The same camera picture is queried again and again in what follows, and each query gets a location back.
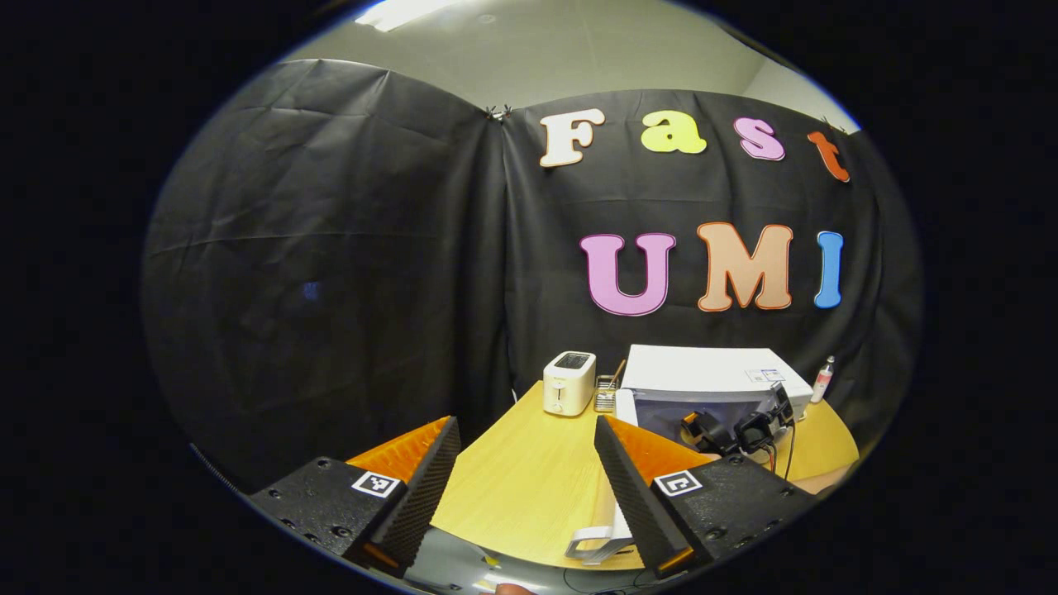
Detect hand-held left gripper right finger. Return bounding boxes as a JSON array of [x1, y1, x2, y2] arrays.
[[593, 415, 815, 581]]

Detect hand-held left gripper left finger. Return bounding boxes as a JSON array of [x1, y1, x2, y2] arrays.
[[248, 416, 462, 579]]

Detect white microwave oven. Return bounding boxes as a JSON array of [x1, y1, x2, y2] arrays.
[[565, 344, 815, 566]]

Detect white toaster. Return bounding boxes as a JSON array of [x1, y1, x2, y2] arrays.
[[542, 350, 598, 417]]

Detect black backdrop cloth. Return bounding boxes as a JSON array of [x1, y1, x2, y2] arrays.
[[141, 58, 922, 497]]

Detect ceiling light panel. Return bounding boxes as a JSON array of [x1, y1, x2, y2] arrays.
[[355, 0, 464, 32]]

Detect black cable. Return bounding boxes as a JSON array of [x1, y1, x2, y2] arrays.
[[769, 417, 798, 482]]

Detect metal wire rack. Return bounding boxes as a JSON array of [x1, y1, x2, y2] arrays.
[[593, 359, 627, 414]]

